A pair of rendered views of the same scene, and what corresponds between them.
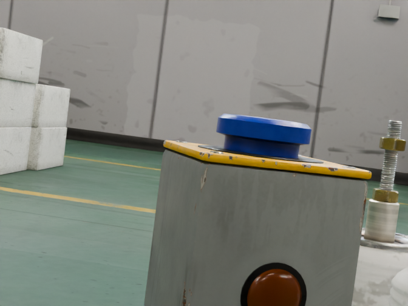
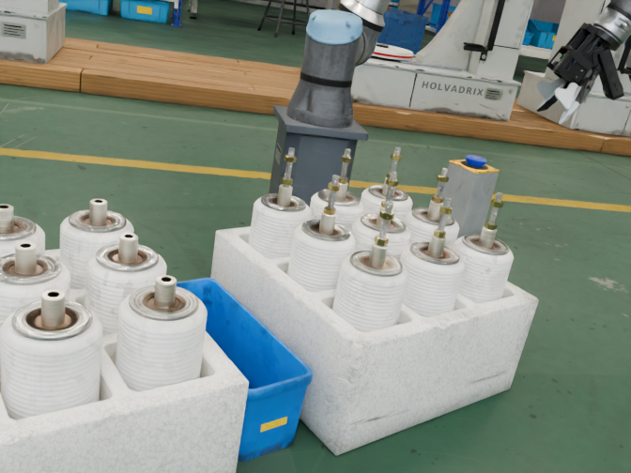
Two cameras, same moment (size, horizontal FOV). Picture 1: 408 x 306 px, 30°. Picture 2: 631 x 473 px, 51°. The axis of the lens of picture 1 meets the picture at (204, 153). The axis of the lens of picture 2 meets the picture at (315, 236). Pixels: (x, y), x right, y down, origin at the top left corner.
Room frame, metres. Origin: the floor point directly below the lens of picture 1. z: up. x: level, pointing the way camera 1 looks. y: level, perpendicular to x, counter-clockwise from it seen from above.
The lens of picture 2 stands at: (1.37, -0.79, 0.62)
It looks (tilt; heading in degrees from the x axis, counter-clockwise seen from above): 22 degrees down; 156
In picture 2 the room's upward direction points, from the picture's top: 10 degrees clockwise
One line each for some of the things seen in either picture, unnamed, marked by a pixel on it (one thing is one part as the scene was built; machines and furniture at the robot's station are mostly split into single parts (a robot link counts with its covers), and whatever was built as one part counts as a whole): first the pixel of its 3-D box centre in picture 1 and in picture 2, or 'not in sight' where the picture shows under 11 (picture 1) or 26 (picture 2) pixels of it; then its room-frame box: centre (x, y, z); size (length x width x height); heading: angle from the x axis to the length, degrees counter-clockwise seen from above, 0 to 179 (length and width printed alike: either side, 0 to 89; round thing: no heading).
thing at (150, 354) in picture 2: not in sight; (158, 372); (0.72, -0.67, 0.16); 0.10 x 0.10 x 0.18
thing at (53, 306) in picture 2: not in sight; (53, 309); (0.74, -0.78, 0.26); 0.02 x 0.02 x 0.03
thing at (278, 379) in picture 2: not in sight; (223, 361); (0.56, -0.55, 0.06); 0.30 x 0.11 x 0.12; 16
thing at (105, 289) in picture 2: not in sight; (123, 321); (0.60, -0.70, 0.16); 0.10 x 0.10 x 0.18
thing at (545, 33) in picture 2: not in sight; (546, 35); (-3.82, 3.42, 0.36); 0.50 x 0.38 x 0.21; 170
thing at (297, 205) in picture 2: not in sight; (283, 203); (0.40, -0.43, 0.25); 0.08 x 0.08 x 0.01
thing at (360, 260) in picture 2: not in sight; (376, 264); (0.62, -0.36, 0.25); 0.08 x 0.08 x 0.01
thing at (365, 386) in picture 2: not in sight; (364, 310); (0.48, -0.28, 0.09); 0.39 x 0.39 x 0.18; 16
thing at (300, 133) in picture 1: (261, 141); (475, 162); (0.32, -0.02, 0.32); 0.04 x 0.04 x 0.02
